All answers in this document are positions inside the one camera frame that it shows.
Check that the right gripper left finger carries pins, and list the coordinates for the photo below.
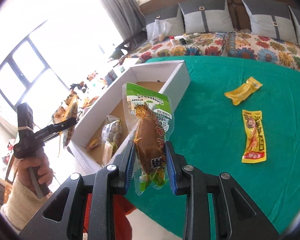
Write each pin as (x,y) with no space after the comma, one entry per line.
(91,204)

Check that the floral bed sheet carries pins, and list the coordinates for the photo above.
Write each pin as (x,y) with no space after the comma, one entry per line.
(234,44)

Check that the person left hand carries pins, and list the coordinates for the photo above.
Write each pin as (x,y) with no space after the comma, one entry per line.
(40,164)

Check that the cream sleeve forearm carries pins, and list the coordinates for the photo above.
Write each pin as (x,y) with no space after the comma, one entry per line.
(21,206)

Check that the gold cracker snack bag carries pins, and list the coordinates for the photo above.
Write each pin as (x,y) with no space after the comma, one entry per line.
(111,138)

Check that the grey cushion far left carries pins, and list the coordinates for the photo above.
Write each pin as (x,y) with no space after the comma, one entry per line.
(169,21)

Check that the yellow peanut snack bag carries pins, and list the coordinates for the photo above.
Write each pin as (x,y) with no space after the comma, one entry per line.
(66,114)

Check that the grey curtain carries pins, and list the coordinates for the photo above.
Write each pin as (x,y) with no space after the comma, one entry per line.
(126,16)

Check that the red yellow vacuum snack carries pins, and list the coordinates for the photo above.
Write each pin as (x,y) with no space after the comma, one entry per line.
(93,143)

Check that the white cardboard box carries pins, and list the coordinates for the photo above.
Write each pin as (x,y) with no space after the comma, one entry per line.
(170,78)

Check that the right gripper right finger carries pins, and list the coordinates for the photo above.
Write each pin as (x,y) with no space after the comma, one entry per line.
(215,203)

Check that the green satin bedspread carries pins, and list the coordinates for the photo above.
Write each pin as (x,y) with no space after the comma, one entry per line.
(209,130)

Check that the clear plastic bag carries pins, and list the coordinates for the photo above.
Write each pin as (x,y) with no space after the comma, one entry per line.
(158,30)

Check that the yellow long spicy snack pack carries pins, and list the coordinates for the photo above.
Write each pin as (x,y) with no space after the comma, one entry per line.
(255,148)

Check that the green chicken leg snack pack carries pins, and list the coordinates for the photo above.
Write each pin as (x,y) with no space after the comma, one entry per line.
(150,121)

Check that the white power strip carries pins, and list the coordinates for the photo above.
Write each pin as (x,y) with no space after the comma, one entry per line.
(181,40)

